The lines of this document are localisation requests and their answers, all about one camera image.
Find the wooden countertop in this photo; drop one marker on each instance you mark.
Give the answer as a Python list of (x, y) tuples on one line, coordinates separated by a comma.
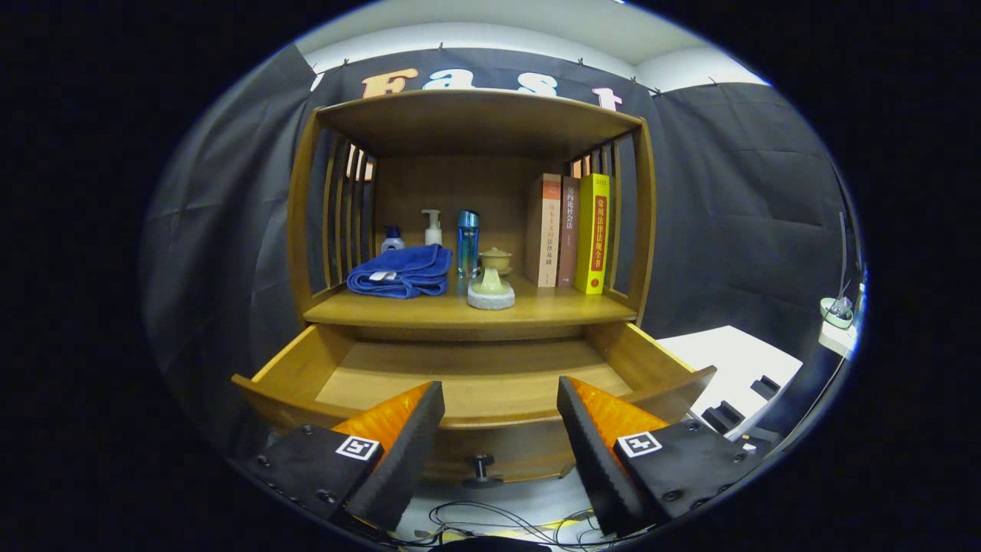
[(552, 307)]

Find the blue folded towel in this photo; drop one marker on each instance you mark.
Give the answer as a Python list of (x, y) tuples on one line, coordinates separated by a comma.
[(406, 268)]

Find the pale green ornament grey base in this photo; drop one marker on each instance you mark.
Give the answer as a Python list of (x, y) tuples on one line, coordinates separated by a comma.
[(490, 295)]

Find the blue glass bottle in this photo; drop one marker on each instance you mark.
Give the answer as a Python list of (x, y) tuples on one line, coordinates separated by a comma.
[(467, 245)]

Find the yellow book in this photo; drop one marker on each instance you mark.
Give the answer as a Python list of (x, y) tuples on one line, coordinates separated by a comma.
[(594, 230)]

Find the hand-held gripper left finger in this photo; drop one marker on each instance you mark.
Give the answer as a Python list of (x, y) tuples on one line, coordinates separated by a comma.
[(410, 460)]

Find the beige lidded teacup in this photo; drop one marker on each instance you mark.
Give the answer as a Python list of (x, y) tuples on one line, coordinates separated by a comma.
[(497, 259)]

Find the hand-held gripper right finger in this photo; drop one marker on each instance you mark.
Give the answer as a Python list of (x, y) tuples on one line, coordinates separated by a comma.
[(592, 452)]

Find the brown book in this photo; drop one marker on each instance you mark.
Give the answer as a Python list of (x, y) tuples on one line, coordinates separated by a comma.
[(569, 238)]

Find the white pump bottle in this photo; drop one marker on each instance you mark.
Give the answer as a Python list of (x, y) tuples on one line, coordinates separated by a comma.
[(434, 234)]

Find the wooden cabinet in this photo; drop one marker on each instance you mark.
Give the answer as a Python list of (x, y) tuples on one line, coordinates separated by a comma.
[(460, 123)]

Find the black block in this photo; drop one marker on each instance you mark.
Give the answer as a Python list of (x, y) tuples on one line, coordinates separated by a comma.
[(722, 418), (765, 387)]

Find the wooden drawer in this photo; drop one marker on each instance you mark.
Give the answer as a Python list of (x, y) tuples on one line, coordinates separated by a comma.
[(475, 383)]

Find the small blue-capped lotion bottle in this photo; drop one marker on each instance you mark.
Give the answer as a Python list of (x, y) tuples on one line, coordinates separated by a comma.
[(392, 244)]

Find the white table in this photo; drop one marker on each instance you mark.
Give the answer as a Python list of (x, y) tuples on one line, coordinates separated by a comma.
[(728, 360)]

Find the beige book orange spine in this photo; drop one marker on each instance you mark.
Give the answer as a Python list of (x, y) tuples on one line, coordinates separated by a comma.
[(548, 230)]

